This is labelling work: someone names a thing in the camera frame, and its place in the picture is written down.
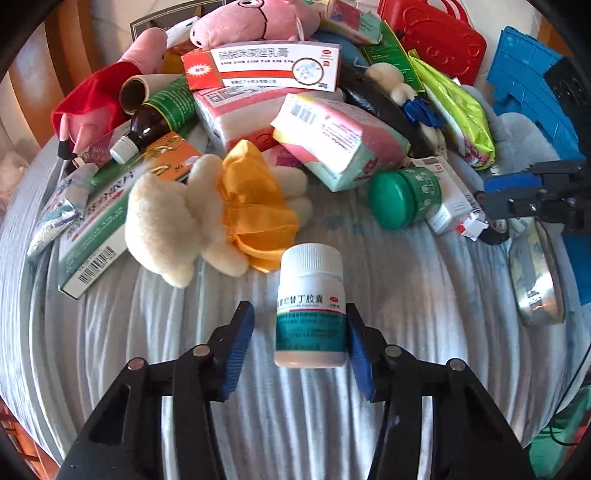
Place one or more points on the green plastic jar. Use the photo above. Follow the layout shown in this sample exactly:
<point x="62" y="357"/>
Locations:
<point x="397" y="198"/>

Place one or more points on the white pill bottle teal label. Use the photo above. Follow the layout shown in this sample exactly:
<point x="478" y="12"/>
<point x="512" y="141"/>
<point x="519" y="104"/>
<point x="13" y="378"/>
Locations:
<point x="310" y="304"/>

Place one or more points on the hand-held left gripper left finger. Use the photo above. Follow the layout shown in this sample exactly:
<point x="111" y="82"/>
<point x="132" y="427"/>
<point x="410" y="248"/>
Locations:
<point x="238" y="353"/>

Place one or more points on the green cloth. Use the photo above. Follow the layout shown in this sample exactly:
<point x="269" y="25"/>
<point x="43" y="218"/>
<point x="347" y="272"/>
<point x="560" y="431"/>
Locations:
<point x="572" y="434"/>

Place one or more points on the striped grey blanket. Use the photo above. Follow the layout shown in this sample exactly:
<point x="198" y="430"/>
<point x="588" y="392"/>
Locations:
<point x="138" y="346"/>

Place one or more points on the green white medicine box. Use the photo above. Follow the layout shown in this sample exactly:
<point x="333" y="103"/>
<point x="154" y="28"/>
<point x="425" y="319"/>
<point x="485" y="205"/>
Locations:
<point x="92" y="240"/>

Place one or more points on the brown glass bottle green label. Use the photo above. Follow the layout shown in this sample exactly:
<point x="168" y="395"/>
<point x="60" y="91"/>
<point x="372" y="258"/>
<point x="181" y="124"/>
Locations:
<point x="152" y="120"/>

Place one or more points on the pink tissue pack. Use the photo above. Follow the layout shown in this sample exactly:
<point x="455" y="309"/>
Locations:
<point x="288" y="157"/>
<point x="235" y="117"/>
<point x="341" y="143"/>

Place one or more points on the teal white box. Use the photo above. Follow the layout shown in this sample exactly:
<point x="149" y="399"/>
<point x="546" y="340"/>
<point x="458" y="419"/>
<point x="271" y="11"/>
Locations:
<point x="351" y="18"/>

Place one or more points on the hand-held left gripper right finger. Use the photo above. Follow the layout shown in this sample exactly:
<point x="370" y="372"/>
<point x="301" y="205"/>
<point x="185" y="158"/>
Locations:
<point x="361" y="357"/>

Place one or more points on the white red ointment box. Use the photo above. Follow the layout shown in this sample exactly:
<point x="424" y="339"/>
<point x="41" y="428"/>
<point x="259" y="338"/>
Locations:
<point x="263" y="64"/>

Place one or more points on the red plastic case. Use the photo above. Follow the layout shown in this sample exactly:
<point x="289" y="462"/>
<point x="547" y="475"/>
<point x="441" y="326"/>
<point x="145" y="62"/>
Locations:
<point x="434" y="37"/>

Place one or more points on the blue plastic crate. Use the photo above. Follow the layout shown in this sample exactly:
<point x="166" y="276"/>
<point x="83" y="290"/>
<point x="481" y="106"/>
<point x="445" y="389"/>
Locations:
<point x="521" y="78"/>

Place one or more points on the wooden chair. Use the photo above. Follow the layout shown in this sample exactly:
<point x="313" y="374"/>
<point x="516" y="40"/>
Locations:
<point x="41" y="60"/>

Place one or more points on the grey plush cloth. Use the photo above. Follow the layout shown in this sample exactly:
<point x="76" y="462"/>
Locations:
<point x="517" y="138"/>

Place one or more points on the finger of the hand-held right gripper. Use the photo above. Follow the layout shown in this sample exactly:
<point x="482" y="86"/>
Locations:
<point x="512" y="182"/>
<point x="521" y="207"/>

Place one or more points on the pig plush toy red dress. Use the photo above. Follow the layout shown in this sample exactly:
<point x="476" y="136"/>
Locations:
<point x="92" y="101"/>

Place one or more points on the small white red medicine box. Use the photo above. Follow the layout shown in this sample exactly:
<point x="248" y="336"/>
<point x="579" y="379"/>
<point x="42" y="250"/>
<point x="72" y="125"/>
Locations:
<point x="455" y="203"/>

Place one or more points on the yellow-green snack packet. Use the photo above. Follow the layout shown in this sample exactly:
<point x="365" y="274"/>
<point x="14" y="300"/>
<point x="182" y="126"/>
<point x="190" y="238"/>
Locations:
<point x="457" y="115"/>

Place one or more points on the silver ointment tube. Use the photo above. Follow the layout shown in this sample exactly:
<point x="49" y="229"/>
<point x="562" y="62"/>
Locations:
<point x="60" y="212"/>

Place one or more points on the cardboard tube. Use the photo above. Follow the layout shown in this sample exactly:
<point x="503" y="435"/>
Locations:
<point x="138" y="92"/>

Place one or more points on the black white plush toy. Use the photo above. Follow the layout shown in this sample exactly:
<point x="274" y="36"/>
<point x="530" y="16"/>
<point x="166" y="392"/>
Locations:
<point x="383" y="104"/>

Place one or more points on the cream plush toy orange dress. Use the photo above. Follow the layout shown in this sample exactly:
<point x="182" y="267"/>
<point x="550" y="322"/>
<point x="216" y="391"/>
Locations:
<point x="175" y="217"/>

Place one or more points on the crumpled silver foil tube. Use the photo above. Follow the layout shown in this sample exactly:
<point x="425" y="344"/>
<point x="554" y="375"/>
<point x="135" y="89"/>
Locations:
<point x="535" y="277"/>

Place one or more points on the orange medicine box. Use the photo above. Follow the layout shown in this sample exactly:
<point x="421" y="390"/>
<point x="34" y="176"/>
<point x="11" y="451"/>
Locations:
<point x="171" y="154"/>

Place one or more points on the pink pig plush toy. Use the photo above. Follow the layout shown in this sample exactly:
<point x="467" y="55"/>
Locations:
<point x="258" y="18"/>

